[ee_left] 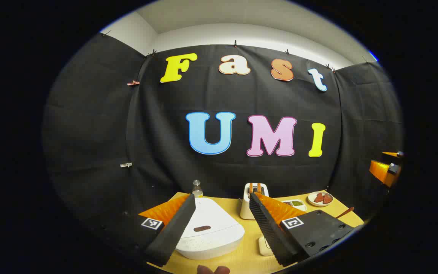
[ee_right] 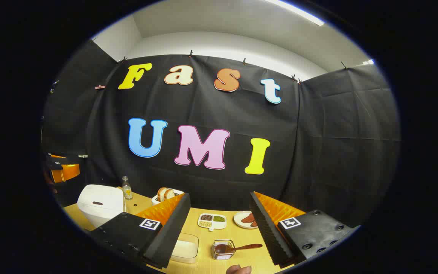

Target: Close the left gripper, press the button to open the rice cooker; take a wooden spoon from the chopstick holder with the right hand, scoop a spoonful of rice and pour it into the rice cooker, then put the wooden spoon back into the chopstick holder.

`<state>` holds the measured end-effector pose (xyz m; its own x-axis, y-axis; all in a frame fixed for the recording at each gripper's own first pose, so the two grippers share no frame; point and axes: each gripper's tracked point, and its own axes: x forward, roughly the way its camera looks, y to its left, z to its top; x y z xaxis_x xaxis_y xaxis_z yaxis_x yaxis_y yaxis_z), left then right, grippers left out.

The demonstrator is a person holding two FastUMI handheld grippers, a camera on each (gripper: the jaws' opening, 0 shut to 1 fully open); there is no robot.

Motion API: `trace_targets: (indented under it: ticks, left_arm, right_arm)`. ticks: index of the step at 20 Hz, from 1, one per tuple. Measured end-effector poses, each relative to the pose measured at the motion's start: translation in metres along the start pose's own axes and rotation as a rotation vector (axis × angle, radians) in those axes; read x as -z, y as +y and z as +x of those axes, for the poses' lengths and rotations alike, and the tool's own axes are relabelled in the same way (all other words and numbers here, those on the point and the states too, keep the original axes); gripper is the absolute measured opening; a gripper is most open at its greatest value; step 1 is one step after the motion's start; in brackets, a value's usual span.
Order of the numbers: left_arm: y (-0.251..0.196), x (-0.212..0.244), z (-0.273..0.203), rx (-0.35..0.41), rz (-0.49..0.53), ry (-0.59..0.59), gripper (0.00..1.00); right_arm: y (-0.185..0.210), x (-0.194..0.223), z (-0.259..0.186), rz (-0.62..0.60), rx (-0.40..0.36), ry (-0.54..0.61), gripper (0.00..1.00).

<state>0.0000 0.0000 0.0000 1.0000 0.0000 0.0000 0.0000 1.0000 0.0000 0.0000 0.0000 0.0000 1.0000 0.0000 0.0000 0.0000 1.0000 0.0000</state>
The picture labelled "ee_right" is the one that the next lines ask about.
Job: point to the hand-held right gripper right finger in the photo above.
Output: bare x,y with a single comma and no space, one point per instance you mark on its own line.
266,232

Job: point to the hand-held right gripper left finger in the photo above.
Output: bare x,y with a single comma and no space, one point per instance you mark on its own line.
171,232

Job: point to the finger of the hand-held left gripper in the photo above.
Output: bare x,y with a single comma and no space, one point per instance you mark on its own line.
75,155
66,173

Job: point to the clear box of rice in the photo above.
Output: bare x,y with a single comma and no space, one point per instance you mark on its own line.
184,249

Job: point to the brown wooden spoon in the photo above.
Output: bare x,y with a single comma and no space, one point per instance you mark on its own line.
242,247

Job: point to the white rice cooker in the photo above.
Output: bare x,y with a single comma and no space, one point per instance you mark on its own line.
97,213

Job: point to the red heart-shaped meat slice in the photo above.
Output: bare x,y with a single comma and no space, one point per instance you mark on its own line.
247,218
254,223

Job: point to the white round plate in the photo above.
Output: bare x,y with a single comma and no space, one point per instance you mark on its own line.
239,220

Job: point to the white toaster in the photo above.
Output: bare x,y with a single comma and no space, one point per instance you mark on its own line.
155,199

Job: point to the toasted bread slice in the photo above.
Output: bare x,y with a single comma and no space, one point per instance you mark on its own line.
169,194
161,193

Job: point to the white divided bean dish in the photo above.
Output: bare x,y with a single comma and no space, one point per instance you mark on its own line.
212,224

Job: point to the small glass bottle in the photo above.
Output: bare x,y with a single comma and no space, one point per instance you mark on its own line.
127,192

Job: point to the copper cloth clip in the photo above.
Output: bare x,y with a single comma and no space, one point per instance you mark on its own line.
100,87

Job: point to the black backdrop cloth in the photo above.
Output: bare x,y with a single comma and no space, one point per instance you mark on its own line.
318,152

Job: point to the short ceiling light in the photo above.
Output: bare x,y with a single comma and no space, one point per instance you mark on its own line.
369,61

